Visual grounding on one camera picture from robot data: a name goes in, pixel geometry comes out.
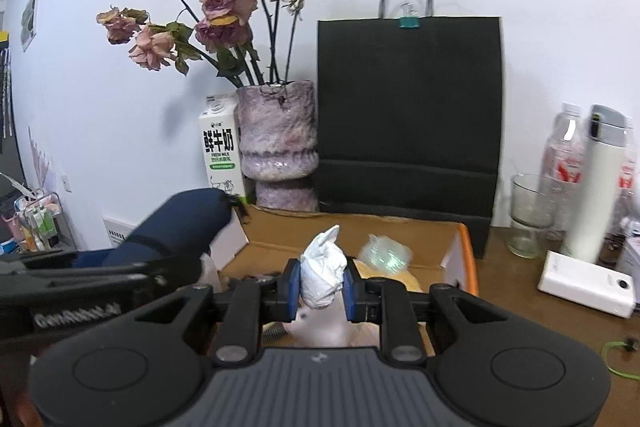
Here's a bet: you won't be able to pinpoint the wire rack of bottles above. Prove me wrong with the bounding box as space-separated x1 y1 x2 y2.
0 191 77 255

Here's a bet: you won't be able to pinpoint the clear glass cup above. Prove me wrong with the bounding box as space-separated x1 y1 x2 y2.
506 173 559 259

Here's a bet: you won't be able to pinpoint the iridescent clear plastic bag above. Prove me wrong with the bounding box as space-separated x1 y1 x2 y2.
359 234 414 269

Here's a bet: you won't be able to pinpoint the orange cardboard box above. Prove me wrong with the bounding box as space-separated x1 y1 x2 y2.
200 204 479 354

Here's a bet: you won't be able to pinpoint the purple textured vase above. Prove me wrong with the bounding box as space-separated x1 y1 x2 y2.
235 80 319 212

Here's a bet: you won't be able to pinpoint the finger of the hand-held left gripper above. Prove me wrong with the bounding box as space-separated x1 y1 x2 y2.
0 256 202 308
0 249 79 276

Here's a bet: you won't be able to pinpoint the white tin box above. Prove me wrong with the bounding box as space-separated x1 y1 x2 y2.
615 236 640 279

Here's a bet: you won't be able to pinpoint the green black neckband earphones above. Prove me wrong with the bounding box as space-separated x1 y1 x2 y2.
600 338 640 381

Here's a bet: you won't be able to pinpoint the white thermos bottle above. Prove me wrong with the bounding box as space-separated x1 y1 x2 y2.
561 105 632 265

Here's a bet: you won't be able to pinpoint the white power bank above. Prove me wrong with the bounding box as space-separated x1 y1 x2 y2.
537 250 639 320

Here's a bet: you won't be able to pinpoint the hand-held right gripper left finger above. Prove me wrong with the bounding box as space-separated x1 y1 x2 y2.
134 258 302 368

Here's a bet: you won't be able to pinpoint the white tissue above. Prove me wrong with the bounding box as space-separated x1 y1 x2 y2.
299 225 349 311

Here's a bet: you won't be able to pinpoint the white milk carton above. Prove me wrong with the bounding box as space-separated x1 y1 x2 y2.
198 93 247 202

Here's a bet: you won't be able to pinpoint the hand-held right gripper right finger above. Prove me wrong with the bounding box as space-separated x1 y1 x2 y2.
343 259 507 368

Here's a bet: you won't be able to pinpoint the black paper bag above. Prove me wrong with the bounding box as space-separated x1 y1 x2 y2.
316 0 506 260

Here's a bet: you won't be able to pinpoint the teal binder clip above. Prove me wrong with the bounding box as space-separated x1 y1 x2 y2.
399 3 421 30

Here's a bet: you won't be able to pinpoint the pink paper decoration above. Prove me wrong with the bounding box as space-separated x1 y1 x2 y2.
27 126 57 188

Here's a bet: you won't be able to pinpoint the wooden desktop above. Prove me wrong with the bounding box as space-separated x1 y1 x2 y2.
470 227 640 427

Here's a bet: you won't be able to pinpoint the wall photo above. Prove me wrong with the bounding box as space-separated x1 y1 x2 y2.
19 0 40 53

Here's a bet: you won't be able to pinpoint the white yellow plush sheep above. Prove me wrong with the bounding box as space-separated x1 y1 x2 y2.
286 258 432 349

